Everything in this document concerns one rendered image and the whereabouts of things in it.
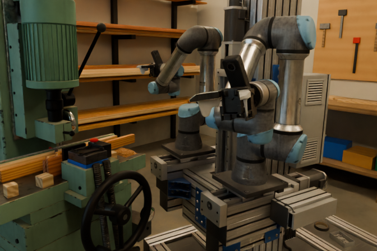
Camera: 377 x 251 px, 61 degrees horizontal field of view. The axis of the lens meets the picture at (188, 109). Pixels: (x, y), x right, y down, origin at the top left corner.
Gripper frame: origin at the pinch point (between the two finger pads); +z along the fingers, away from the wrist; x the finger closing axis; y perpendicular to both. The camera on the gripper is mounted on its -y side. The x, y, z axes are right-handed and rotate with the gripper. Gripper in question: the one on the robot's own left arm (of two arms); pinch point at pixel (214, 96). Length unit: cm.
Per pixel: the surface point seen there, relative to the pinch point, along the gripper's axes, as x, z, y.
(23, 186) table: 66, 12, 25
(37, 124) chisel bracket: 78, -3, 7
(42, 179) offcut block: 59, 9, 22
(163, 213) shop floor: 132, -130, 107
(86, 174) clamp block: 48, 1, 23
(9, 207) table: 59, 20, 27
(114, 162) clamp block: 47, -10, 22
